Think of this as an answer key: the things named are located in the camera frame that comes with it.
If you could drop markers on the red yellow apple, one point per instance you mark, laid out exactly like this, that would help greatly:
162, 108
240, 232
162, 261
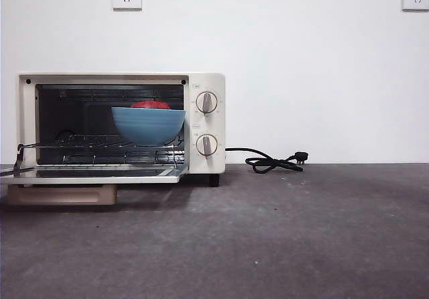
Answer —
149, 105

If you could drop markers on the blue bowl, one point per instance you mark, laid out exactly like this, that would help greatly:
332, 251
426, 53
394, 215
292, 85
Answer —
147, 126

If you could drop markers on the white Toshiba toaster oven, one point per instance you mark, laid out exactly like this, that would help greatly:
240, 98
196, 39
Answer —
206, 81

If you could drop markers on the beige temperature oven knob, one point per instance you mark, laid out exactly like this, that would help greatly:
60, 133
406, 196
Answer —
206, 102

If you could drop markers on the beige timer oven knob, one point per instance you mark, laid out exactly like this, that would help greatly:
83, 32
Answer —
206, 145

